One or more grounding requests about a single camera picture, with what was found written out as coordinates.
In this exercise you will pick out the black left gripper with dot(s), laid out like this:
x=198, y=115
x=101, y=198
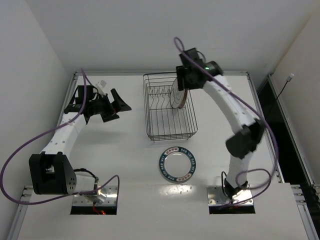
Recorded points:
x=108, y=106

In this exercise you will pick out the grey wire dish rack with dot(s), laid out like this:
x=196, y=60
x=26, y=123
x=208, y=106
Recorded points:
x=162, y=121

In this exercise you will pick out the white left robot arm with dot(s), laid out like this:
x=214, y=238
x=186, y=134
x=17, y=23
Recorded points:
x=51, y=171

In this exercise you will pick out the white plate with orange sunburst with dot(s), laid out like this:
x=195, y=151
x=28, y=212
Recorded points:
x=185, y=97

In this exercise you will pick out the white plate with teal rim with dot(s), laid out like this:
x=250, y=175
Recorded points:
x=177, y=164

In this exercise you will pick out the white plate with flower emblem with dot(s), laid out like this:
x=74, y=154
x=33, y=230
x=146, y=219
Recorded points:
x=177, y=97

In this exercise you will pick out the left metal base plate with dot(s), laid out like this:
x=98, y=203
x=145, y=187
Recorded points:
x=106, y=197

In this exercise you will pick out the metal base plate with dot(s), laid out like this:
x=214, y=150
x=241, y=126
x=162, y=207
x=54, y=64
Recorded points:
x=217, y=198
x=106, y=197

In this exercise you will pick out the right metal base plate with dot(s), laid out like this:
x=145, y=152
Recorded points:
x=217, y=198

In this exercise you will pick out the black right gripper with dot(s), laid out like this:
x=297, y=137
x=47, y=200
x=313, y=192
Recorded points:
x=185, y=80

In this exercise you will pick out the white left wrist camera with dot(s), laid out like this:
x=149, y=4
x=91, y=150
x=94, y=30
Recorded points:
x=101, y=86

